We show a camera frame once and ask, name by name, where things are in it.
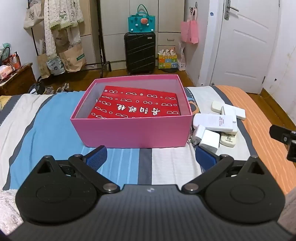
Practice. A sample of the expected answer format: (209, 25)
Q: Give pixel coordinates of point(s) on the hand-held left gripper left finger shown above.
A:
(96, 157)

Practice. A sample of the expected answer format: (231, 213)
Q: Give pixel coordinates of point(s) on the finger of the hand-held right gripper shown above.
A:
(277, 133)

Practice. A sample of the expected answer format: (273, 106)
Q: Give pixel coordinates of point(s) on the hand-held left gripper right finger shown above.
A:
(204, 158)

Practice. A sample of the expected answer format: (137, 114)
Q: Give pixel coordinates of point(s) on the white square power adapter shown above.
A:
(209, 140)

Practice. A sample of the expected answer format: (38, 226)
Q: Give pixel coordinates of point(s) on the white plug charger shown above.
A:
(198, 134)

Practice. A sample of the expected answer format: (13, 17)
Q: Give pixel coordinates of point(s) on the cream buttoned remote control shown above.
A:
(227, 140)

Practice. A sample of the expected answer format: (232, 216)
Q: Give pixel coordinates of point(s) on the white labelled remote control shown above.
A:
(212, 121)

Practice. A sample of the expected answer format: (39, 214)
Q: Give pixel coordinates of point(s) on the pink cardboard box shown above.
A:
(129, 132)

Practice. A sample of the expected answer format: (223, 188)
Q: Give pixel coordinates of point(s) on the cream rounded remote control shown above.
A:
(217, 106)

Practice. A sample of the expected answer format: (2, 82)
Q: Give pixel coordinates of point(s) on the grey shoe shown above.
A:
(50, 90)
(62, 88)

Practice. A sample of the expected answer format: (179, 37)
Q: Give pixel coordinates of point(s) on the black plastic bag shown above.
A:
(37, 89)

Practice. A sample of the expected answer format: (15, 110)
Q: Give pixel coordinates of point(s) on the white door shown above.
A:
(249, 46)

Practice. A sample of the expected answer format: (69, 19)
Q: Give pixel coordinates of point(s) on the white plastic bag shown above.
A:
(181, 62)

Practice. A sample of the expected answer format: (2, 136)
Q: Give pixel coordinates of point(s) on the white fluffy blanket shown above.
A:
(8, 204)

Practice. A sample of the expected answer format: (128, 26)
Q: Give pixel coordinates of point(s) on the blue printed bag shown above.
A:
(55, 66)

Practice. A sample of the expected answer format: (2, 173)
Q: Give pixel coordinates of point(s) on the large brown paper bag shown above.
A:
(74, 55)

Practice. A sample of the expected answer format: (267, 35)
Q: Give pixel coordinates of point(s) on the colourful gift bag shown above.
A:
(167, 61)

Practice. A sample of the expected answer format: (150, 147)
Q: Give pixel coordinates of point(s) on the small brown paper bag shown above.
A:
(42, 64)

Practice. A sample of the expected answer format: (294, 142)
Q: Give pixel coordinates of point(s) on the yellow pillow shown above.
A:
(4, 102)

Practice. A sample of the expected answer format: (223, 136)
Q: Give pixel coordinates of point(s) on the wooden nightstand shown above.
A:
(20, 81)

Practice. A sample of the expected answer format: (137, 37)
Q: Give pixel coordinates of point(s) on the black suitcase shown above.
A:
(138, 53)

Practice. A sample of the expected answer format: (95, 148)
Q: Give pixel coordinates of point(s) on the black coat rack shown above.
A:
(100, 34)

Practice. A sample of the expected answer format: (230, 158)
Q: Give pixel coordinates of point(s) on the tissue box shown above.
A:
(4, 71)

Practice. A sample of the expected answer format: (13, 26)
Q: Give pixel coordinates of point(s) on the red packet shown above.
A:
(15, 60)

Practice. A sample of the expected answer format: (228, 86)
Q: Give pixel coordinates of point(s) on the pink paper bag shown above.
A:
(189, 32)

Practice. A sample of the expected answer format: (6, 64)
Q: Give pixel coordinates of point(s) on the green printed bag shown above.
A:
(5, 52)

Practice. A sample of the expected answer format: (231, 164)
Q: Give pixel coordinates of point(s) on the teal felt handbag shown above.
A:
(134, 23)

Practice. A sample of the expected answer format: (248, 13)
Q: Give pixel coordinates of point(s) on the white wardrobe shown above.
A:
(115, 14)

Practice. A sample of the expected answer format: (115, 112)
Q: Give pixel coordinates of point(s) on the white knitted sweater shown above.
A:
(62, 9)

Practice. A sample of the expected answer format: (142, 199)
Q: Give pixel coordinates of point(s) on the canvas tote bag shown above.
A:
(33, 16)

